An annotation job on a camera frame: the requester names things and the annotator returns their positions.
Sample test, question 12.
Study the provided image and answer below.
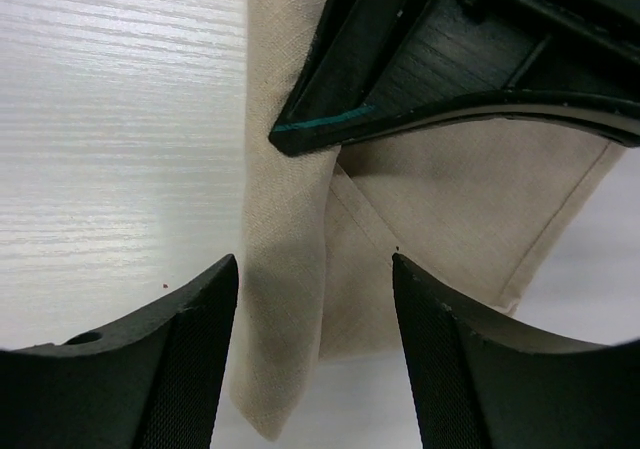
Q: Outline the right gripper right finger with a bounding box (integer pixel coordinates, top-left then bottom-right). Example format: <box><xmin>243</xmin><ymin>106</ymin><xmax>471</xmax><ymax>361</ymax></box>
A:
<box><xmin>393</xmin><ymin>254</ymin><xmax>639</xmax><ymax>449</ymax></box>

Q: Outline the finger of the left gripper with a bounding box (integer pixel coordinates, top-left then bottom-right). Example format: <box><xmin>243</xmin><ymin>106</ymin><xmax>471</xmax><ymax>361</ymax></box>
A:
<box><xmin>269</xmin><ymin>0</ymin><xmax>639</xmax><ymax>157</ymax></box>

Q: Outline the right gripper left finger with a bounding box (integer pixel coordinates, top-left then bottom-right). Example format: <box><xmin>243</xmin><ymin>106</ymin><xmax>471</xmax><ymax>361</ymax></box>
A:
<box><xmin>1</xmin><ymin>255</ymin><xmax>238</xmax><ymax>449</ymax></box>

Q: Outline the beige cloth napkin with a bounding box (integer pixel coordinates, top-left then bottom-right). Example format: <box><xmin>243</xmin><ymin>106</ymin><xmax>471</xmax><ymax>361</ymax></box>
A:
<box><xmin>229</xmin><ymin>0</ymin><xmax>624</xmax><ymax>441</ymax></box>

